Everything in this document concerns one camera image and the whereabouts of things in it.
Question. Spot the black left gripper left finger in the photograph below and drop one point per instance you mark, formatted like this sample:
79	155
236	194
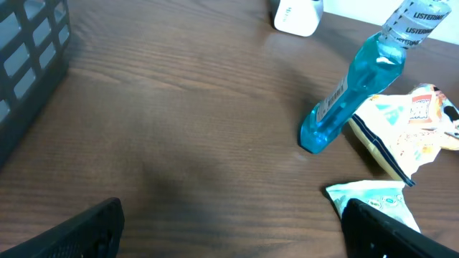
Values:
96	232

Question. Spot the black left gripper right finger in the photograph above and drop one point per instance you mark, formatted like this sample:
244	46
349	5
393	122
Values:
371	233

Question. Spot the teal tissue pack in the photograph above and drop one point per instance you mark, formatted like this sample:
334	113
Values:
385	196

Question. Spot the yellow chips bag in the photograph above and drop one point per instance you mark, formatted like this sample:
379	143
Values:
404	132

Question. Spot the blue mouthwash bottle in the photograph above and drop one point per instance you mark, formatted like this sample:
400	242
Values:
377	64

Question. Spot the grey plastic shopping basket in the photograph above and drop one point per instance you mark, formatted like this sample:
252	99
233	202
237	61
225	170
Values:
34	36

